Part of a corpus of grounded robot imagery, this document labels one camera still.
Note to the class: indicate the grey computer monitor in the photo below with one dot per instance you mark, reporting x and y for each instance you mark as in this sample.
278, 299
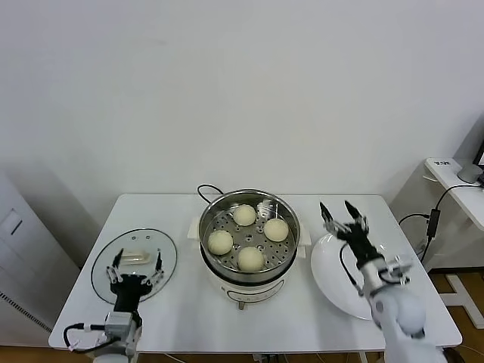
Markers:
472, 143

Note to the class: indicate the stainless steel steamer basket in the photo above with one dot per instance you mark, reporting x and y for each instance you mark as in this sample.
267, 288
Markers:
264, 249

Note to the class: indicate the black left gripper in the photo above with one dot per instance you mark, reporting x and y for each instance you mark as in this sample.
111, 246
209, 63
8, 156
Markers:
126, 291

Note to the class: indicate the white cabinet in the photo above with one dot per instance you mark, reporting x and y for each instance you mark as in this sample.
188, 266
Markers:
22, 246

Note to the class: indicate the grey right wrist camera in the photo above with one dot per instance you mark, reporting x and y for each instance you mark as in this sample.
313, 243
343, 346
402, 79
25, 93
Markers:
399, 269

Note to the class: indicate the grey round stand base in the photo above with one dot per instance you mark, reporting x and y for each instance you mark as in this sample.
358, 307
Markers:
469, 173

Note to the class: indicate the large white plate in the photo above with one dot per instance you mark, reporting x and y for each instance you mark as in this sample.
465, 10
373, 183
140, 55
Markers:
329, 264

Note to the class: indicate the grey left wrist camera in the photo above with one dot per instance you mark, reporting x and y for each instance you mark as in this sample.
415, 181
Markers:
119, 321

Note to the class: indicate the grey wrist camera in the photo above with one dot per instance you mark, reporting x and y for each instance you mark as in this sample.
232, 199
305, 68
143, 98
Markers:
399, 269
119, 321

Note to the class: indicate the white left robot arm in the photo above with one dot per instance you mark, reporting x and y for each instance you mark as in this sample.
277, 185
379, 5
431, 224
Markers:
130, 340

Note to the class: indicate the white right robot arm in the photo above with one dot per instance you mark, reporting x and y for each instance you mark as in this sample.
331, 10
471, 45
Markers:
401, 321

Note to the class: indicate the white steamed baozi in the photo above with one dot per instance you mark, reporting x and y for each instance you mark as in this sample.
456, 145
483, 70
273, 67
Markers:
249, 259
276, 230
220, 242
244, 215

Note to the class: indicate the round glass pot lid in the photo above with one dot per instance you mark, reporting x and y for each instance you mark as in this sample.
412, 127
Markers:
168, 264

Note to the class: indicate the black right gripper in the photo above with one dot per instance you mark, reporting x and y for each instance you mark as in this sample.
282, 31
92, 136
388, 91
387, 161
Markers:
359, 244

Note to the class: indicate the white side desk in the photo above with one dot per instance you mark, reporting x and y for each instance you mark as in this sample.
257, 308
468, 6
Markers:
465, 204

